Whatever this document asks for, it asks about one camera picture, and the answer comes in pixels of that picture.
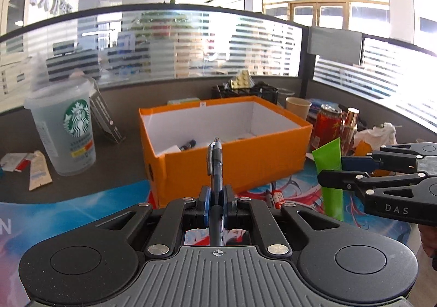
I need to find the red marker pen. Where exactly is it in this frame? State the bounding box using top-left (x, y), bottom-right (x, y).
top-left (271, 189), bottom-right (285, 209)

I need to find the blue ballpoint pen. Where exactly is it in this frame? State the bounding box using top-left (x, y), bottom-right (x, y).
top-left (207, 138), bottom-right (224, 246)

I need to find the black marker pen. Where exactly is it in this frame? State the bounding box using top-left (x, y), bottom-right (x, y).
top-left (179, 140), bottom-right (196, 152)

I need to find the white power adapter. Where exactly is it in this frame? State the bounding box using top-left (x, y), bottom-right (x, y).
top-left (157, 145), bottom-right (181, 156)

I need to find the orange fruit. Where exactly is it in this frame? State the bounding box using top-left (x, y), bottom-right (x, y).
top-left (353, 141), bottom-right (373, 156)

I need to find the white crumpled tissue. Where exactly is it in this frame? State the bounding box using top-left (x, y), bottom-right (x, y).
top-left (353, 122), bottom-right (397, 150)

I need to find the gold perfume bottle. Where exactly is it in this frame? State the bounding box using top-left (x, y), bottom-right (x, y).
top-left (341, 107), bottom-right (360, 156)

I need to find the red drink can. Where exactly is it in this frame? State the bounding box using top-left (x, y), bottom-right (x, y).
top-left (310, 104), bottom-right (342, 150)

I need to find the orange cardboard box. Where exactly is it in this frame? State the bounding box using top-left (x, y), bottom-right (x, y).
top-left (138, 96), bottom-right (312, 207)

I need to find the blue patterned pouch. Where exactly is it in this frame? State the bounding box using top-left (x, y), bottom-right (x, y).
top-left (307, 98), bottom-right (337, 118)

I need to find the paper cup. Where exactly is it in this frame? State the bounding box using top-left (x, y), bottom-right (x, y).
top-left (285, 97), bottom-right (312, 120)

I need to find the green white box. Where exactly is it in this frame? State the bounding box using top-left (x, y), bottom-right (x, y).
top-left (167, 98), bottom-right (200, 105)

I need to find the black mesh organizer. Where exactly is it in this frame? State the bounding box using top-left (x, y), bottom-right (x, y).
top-left (211, 81), bottom-right (279, 104)

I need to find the black leaflet box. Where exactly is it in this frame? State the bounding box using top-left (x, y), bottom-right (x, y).
top-left (84, 76), bottom-right (125, 143)

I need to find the yellow building block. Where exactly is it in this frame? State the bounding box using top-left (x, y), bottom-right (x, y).
top-left (230, 70), bottom-right (255, 90)

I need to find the beige cream tube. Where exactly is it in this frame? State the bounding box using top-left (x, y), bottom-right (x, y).
top-left (29, 151), bottom-right (53, 191)

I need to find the colourful anime desk mat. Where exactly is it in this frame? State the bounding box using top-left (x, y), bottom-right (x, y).
top-left (1, 181), bottom-right (418, 306)

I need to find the Starbucks plastic cup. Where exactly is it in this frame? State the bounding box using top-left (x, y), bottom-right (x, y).
top-left (24, 77), bottom-right (96, 176)

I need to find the white red paper packet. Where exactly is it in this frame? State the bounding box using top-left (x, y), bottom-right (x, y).
top-left (1, 153), bottom-right (33, 172)

